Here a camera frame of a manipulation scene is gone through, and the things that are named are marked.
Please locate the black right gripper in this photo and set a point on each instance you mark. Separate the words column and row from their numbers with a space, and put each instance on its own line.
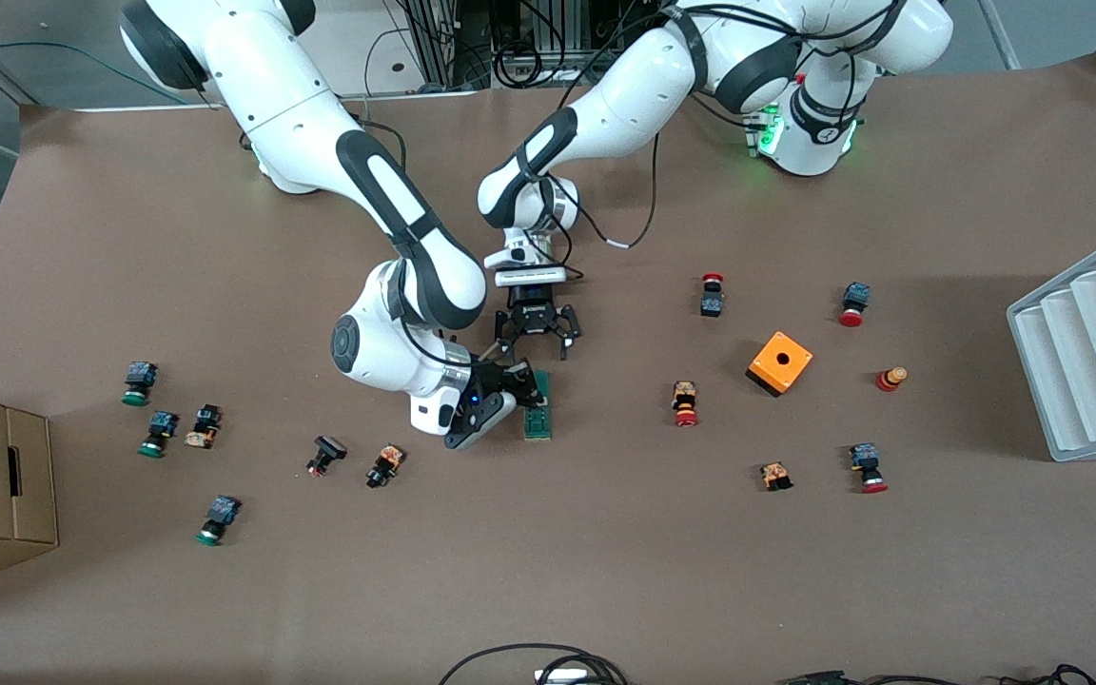
column 495, row 382

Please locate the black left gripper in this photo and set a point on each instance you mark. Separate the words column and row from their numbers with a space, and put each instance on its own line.
column 536, row 313

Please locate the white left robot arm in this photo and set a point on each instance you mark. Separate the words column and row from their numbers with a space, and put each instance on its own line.
column 624, row 95

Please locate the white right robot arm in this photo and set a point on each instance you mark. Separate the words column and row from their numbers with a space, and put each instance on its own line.
column 386, row 342

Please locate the red emergency stop button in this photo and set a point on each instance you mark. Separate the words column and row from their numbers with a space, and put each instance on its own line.
column 685, row 395

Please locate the orange black contact block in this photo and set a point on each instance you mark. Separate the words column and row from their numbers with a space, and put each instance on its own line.
column 776, row 474

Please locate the white plug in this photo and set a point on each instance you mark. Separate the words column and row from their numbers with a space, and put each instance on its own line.
column 562, row 676

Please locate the aluminium equipment rack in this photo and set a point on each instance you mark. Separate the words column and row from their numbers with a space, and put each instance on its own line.
column 439, row 38

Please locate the white panel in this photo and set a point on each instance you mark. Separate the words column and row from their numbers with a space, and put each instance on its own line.
column 367, row 48

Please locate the red orange stop button head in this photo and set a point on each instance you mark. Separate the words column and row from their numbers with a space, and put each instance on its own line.
column 889, row 381

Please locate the grey metal bar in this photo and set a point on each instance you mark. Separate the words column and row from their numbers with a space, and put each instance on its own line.
column 998, row 33

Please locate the grey ribbed tray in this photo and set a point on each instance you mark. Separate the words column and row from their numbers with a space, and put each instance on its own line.
column 1090, row 362

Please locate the red push button switch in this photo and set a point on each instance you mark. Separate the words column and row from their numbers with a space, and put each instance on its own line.
column 856, row 295
column 864, row 457
column 712, row 304

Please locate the orange button enclosure box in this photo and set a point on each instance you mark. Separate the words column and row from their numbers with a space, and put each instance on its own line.
column 786, row 360

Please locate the green push button switch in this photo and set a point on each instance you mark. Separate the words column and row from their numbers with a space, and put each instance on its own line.
column 223, row 512
column 163, row 423
column 139, row 376

